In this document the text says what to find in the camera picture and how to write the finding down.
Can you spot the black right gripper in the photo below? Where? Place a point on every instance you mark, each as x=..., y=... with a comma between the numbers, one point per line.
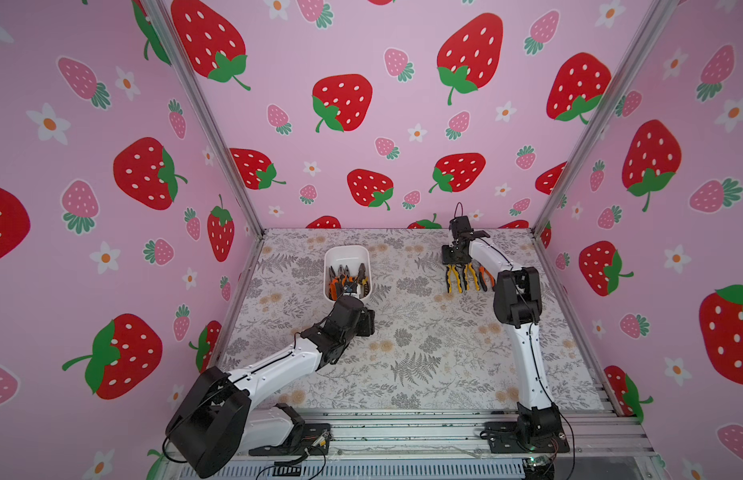
x=457, y=255

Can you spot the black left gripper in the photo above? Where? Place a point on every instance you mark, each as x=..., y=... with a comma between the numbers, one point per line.
x=366, y=321

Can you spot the yellow black handled pliers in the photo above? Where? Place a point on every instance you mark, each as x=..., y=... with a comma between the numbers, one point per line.
x=470, y=277

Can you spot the white plastic storage box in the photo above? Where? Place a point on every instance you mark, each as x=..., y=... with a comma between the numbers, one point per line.
x=346, y=260

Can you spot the orange handled pliers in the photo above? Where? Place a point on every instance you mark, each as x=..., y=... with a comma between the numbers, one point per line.
x=486, y=280

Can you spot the small orange black pliers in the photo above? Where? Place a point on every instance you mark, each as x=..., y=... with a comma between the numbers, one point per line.
x=362, y=281

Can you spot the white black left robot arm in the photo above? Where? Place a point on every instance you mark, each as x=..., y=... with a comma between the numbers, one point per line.
x=220, y=416

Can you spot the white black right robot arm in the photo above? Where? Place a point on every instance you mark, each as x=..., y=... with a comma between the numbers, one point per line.
x=517, y=305

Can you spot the orange black pliers in box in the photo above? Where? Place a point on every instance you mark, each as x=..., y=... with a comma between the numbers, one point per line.
x=334, y=284

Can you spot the floral patterned table mat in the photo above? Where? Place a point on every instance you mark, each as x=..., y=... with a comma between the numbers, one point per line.
x=434, y=348

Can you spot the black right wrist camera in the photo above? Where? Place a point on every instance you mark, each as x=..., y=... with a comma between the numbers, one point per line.
x=460, y=227

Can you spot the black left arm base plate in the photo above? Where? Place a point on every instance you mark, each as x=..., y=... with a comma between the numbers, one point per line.
x=312, y=438

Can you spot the aluminium rail frame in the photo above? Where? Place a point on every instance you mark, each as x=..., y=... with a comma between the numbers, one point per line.
x=464, y=443

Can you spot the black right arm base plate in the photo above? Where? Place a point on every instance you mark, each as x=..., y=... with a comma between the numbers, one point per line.
x=525, y=438

